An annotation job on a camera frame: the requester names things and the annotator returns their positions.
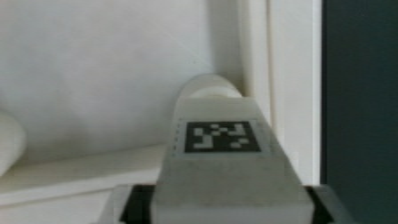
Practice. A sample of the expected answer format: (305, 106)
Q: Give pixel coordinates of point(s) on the white square tabletop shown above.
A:
(97, 56)

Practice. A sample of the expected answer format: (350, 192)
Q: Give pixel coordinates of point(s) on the white leg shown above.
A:
(227, 183)

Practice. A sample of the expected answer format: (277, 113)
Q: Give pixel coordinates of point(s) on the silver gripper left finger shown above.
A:
(126, 207)

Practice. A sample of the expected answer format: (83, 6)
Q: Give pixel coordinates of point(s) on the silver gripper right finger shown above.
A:
(330, 213)

